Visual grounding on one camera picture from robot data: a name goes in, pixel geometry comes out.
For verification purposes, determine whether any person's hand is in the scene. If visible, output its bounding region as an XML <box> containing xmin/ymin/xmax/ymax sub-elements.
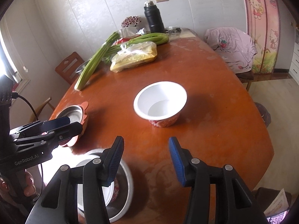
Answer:
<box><xmin>0</xmin><ymin>170</ymin><xmax>37</xmax><ymax>198</ymax></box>

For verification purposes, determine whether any orange bear-ear plastic plate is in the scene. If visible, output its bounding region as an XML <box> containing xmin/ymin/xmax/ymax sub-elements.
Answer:
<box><xmin>61</xmin><ymin>101</ymin><xmax>89</xmax><ymax>147</ymax></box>

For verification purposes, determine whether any yellow noodles plastic bag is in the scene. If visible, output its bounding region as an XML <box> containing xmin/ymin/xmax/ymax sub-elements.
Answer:
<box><xmin>110</xmin><ymin>41</ymin><xmax>158</xmax><ymax>73</ymax></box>

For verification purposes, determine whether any shallow steel round pan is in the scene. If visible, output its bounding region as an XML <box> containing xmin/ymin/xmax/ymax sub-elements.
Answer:
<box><xmin>56</xmin><ymin>105</ymin><xmax>83</xmax><ymax>123</ymax></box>

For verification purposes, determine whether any black cable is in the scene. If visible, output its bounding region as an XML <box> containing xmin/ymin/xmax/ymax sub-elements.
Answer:
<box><xmin>10</xmin><ymin>91</ymin><xmax>44</xmax><ymax>196</ymax></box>

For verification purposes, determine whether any stainless steel deep bowl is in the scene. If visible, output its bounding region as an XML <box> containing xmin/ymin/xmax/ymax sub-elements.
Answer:
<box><xmin>78</xmin><ymin>148</ymin><xmax>134</xmax><ymax>223</ymax></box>

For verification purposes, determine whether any steel mixing bowl far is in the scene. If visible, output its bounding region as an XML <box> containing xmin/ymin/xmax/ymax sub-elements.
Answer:
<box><xmin>75</xmin><ymin>60</ymin><xmax>89</xmax><ymax>75</ymax></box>

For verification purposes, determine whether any celery bunch rear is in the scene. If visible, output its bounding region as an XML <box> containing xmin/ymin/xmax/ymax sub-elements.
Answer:
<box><xmin>106</xmin><ymin>33</ymin><xmax>169</xmax><ymax>56</ymax></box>

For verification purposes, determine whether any pink cloth on chair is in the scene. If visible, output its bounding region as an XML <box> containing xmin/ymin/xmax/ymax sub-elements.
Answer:
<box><xmin>205</xmin><ymin>27</ymin><xmax>257</xmax><ymax>74</ymax></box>

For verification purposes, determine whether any celery bunch front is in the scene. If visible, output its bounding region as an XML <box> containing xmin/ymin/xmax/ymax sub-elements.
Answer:
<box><xmin>74</xmin><ymin>32</ymin><xmax>120</xmax><ymax>91</ymax></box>

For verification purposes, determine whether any black thermos bottle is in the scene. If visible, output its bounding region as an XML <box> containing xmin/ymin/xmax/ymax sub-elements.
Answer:
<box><xmin>144</xmin><ymin>1</ymin><xmax>165</xmax><ymax>33</ymax></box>

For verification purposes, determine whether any curved-back wooden chair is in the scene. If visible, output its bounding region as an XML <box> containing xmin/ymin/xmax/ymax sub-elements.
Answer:
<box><xmin>29</xmin><ymin>97</ymin><xmax>55</xmax><ymax>122</ymax></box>

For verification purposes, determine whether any brown wooden slat chair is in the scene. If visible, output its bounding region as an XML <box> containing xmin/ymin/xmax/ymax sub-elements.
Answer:
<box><xmin>55</xmin><ymin>52</ymin><xmax>84</xmax><ymax>85</ymax></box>

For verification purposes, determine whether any white shelf cabinet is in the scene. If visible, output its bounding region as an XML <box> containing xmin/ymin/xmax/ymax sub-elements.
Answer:
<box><xmin>289</xmin><ymin>25</ymin><xmax>299</xmax><ymax>84</ymax></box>

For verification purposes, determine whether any celery bunch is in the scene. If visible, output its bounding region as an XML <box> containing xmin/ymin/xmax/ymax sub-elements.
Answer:
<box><xmin>106</xmin><ymin>33</ymin><xmax>169</xmax><ymax>56</ymax></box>
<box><xmin>74</xmin><ymin>32</ymin><xmax>120</xmax><ymax>91</ymax></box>

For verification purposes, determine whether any pink hello kitty wardrobe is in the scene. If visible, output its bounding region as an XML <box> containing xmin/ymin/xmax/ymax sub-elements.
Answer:
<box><xmin>244</xmin><ymin>0</ymin><xmax>280</xmax><ymax>74</ymax></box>

